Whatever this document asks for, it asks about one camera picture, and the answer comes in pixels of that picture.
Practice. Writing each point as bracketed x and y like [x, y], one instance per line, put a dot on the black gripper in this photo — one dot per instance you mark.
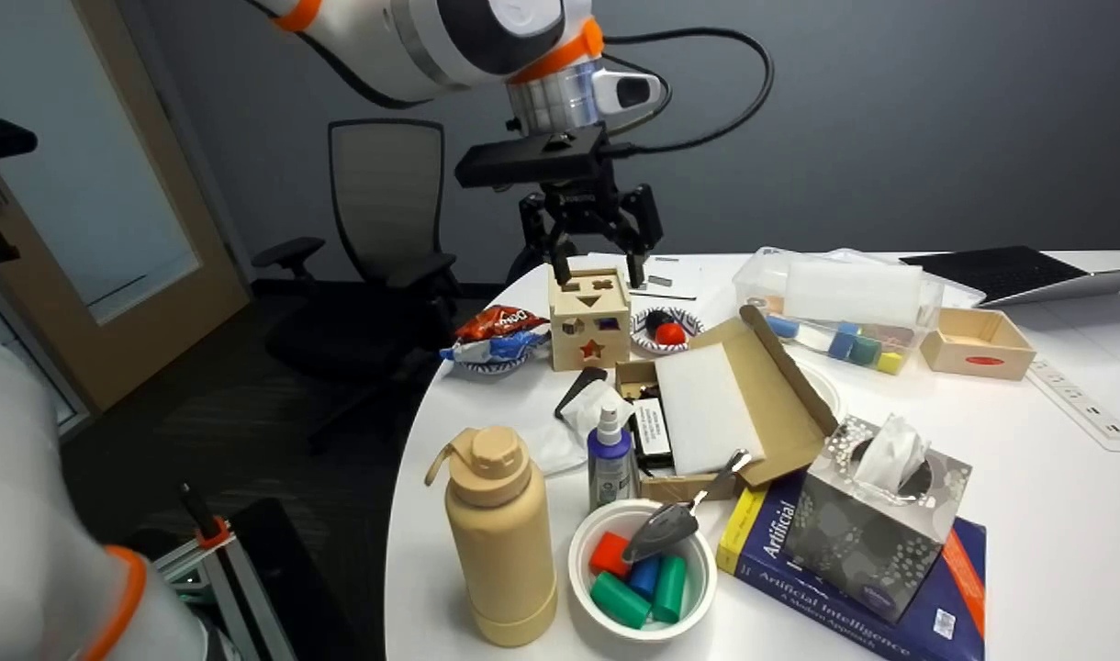
[588, 205]

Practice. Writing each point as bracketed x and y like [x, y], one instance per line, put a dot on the wooden shape sorter box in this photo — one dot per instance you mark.
[588, 331]

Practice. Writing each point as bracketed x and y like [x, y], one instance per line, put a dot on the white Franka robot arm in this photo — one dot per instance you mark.
[399, 38]

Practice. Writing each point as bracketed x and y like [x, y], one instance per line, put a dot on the small black box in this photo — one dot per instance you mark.
[652, 426]

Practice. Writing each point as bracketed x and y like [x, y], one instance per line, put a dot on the open brown cardboard box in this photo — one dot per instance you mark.
[780, 405]

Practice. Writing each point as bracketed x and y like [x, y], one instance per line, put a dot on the black patterned tissue box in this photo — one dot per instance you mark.
[858, 543]

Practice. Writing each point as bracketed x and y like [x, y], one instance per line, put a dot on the small clear dish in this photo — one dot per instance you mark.
[641, 331]

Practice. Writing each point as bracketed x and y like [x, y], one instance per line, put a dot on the small red toy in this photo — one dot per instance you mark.
[671, 331]

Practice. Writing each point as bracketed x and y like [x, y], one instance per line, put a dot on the red snack bag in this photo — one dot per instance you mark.
[499, 323]

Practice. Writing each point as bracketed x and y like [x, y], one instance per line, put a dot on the blue white packet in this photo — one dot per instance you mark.
[488, 358]

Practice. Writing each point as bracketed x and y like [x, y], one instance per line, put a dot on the white crumpled packet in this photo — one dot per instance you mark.
[601, 407]

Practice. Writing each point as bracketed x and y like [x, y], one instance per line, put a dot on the white foam sheet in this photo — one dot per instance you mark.
[706, 407]

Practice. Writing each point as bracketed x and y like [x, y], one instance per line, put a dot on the blue spray bottle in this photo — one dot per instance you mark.
[610, 471]

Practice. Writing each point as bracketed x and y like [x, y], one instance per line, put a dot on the mesh back office chair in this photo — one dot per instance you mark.
[386, 194]

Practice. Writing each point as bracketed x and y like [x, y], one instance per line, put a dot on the clear plastic lidded container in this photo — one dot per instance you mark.
[840, 287]

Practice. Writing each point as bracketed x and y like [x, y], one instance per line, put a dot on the blue toy block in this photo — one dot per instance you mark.
[843, 342]

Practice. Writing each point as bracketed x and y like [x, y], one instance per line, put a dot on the green toy block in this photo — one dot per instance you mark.
[868, 351]

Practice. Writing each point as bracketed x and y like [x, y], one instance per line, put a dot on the red toy cylinder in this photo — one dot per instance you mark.
[607, 552]

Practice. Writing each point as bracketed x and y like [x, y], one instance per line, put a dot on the tan water bottle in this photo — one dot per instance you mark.
[499, 552]

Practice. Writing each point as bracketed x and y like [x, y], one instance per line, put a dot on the yellow toy block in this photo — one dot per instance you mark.
[889, 362]

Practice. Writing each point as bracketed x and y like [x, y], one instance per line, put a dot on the blue toy cylinder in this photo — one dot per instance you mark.
[645, 575]

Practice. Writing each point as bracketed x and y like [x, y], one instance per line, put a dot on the white round bowl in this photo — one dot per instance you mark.
[579, 593]

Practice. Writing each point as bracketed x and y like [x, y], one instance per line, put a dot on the teal toy cylinder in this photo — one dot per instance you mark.
[671, 587]

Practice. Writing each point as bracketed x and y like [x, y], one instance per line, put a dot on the green toy cylinder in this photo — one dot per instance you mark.
[619, 603]

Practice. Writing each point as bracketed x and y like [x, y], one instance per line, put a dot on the small wooden tray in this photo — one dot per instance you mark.
[950, 352]

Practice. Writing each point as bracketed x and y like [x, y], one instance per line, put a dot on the dark laptop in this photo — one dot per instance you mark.
[999, 268]

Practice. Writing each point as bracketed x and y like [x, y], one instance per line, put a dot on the tripod with orange clamp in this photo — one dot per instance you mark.
[215, 532]

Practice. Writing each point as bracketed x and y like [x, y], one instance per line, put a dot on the wooden door with window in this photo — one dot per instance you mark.
[131, 331]

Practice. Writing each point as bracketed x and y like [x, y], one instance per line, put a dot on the blue hardcover book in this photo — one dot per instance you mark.
[950, 600]

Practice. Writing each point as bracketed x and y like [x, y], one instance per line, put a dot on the clear plastic ruler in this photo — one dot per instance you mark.
[1086, 405]

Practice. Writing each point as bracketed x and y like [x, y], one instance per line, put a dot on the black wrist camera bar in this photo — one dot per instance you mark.
[521, 158]

